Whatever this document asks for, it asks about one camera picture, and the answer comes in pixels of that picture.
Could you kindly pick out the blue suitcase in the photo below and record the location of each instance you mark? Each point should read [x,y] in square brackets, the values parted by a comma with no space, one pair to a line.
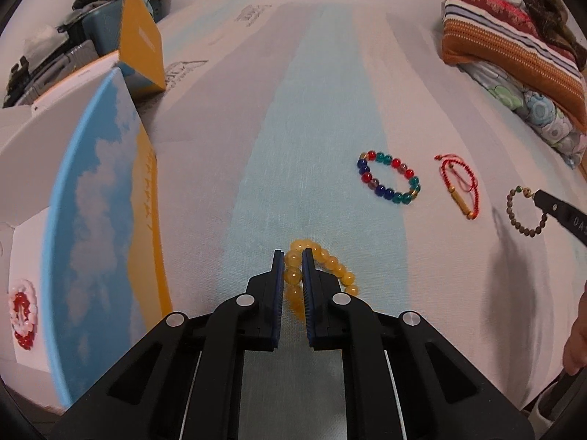
[103,23]

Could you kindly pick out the floral quilt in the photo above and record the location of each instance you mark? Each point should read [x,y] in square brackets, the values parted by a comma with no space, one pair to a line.
[536,110]

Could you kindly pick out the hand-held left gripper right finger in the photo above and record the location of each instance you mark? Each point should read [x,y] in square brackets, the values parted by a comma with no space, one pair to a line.
[308,302]

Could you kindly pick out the brown blanket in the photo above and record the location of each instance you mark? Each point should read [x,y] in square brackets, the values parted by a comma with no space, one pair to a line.
[541,4]

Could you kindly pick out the person's right hand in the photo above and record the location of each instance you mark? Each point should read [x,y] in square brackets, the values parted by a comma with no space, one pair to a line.
[577,334]

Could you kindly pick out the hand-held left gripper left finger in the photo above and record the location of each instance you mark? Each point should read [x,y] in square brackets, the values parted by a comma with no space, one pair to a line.
[277,302]

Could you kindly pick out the striped bed sheet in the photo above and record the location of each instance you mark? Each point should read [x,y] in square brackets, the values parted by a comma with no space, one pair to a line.
[293,123]

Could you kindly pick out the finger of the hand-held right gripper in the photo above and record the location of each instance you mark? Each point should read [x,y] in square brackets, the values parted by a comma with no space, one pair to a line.
[564,213]

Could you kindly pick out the striped pillow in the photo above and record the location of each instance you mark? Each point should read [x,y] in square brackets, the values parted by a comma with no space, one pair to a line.
[509,41]

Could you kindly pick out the sky print cardboard box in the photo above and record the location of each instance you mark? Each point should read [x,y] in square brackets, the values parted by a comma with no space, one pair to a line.
[101,220]

